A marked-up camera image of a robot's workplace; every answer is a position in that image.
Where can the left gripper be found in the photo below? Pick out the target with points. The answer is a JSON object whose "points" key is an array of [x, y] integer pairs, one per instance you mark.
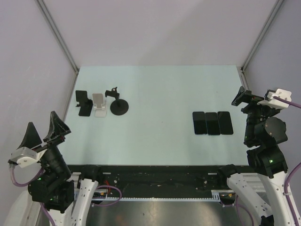
{"points": [[57, 127]]}

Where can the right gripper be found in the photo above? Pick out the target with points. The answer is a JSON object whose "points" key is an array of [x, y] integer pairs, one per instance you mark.
{"points": [[243, 95]]}

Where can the black phone blue edge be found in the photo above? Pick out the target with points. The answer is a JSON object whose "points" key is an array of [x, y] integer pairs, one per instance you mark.
{"points": [[199, 122]]}

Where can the black folding phone stand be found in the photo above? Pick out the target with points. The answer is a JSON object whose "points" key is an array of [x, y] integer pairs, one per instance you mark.
{"points": [[84, 103]]}

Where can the white folding phone stand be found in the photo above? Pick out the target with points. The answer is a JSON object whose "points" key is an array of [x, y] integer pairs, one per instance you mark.
{"points": [[100, 105]]}

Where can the black round base phone stand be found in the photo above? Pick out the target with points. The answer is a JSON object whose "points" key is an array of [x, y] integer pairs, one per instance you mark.
{"points": [[118, 106]]}

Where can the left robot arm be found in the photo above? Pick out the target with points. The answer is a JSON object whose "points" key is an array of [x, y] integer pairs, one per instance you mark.
{"points": [[54, 189]]}

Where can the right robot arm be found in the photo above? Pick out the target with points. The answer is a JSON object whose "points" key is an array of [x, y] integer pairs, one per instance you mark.
{"points": [[264, 132]]}

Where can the right aluminium frame post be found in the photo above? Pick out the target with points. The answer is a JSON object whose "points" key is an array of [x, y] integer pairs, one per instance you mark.
{"points": [[267, 25]]}

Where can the aluminium frame post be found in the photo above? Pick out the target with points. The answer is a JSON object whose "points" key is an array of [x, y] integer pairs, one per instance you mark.
{"points": [[57, 34], [267, 25]]}

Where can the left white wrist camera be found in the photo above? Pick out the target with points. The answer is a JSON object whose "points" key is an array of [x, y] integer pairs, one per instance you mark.
{"points": [[24, 156]]}

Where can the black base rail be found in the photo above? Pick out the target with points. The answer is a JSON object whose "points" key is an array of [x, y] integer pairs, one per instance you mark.
{"points": [[163, 182]]}

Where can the left aluminium frame post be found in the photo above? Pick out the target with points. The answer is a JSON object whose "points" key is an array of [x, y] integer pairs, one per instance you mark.
{"points": [[57, 34]]}

